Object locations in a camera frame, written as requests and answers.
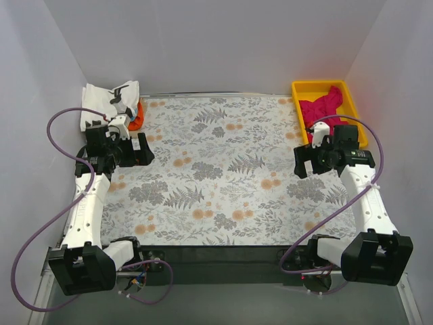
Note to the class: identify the aluminium front rail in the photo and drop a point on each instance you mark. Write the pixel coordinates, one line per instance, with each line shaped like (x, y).
(43, 292)

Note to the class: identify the yellow plastic bin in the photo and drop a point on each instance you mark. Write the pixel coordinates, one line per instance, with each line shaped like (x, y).
(313, 90)

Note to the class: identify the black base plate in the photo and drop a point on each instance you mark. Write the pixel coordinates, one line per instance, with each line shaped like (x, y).
(225, 264)

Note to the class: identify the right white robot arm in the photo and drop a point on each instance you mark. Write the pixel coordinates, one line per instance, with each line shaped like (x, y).
(378, 254)

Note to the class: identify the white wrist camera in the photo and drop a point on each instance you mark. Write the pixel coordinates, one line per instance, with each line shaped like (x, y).
(118, 125)
(319, 131)

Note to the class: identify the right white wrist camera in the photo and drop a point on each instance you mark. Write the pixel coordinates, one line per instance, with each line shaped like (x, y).
(319, 131)

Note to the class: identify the orange folded t shirt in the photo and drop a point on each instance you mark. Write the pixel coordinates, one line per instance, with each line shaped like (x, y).
(137, 123)

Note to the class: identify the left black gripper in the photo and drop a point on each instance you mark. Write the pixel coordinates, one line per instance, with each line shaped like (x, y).
(136, 153)

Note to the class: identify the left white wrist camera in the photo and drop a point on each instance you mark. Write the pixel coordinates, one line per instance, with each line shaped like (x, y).
(118, 125)

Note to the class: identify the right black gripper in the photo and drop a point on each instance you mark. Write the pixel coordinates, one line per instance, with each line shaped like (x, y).
(305, 160)

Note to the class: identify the floral table mat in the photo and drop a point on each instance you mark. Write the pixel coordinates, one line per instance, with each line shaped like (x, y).
(223, 174)

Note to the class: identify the magenta t shirt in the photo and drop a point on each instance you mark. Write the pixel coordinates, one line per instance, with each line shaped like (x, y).
(326, 105)

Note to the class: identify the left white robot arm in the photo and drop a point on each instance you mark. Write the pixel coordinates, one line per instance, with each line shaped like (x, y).
(82, 264)

